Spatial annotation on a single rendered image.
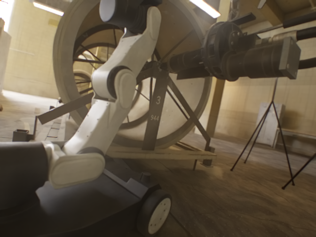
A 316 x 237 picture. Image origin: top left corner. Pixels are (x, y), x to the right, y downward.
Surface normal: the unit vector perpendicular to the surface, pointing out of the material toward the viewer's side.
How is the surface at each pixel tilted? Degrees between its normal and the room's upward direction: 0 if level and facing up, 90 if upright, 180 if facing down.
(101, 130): 90
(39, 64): 90
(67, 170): 90
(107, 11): 106
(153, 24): 90
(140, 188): 45
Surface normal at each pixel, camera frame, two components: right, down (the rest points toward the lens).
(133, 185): -0.28, -0.74
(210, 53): -0.86, 0.29
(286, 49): -0.85, -0.15
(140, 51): 0.50, 0.52
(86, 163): 0.78, 0.19
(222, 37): 0.48, 0.15
